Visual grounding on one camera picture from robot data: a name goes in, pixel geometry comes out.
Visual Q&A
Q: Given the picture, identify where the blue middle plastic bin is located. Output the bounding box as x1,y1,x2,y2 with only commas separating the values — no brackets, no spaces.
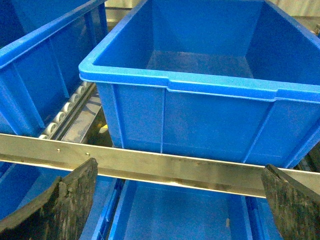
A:
78,0,320,168

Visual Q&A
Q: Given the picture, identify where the blue lower left bin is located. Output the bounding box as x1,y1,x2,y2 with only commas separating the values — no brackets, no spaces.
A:
0,163,119,240

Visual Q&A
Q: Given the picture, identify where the blue lower middle bin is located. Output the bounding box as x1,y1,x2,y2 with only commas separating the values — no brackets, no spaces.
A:
92,180,281,240

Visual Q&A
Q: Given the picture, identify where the blue left plastic bin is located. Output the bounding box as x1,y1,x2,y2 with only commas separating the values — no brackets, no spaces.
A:
0,0,108,137

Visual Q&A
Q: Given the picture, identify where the blue plastic bin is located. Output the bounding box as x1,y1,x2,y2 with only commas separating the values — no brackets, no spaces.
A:
78,0,320,168
0,0,108,137

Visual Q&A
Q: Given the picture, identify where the metal front shelf rail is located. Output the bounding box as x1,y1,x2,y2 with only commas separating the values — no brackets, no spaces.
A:
0,133,320,200

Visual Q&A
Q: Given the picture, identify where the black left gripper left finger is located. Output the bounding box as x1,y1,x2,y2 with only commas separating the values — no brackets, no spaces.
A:
0,158,98,240

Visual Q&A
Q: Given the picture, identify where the white roller conveyor track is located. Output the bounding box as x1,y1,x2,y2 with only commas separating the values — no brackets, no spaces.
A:
38,81,96,141

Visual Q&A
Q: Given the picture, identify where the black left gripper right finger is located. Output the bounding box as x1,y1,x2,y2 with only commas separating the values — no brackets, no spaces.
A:
261,164,320,240

